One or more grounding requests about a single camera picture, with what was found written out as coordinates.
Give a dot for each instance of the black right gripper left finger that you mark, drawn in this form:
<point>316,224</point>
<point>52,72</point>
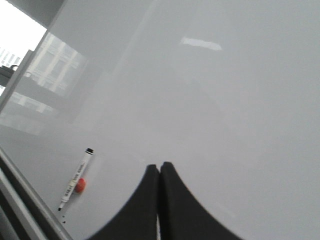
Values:
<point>137,219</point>

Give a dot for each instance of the white whiteboard stand frame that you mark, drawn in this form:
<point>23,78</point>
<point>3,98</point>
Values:
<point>36,219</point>

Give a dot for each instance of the red round magnet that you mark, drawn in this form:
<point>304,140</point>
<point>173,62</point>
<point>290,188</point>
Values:
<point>80,186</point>

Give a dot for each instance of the white whiteboard marker black tip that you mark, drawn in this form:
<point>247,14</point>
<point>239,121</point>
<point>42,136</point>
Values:
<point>89,152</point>

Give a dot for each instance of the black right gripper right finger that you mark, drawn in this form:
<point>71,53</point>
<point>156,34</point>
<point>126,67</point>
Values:
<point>181,216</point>

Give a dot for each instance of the large white whiteboard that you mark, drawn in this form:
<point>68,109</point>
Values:
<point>226,90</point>

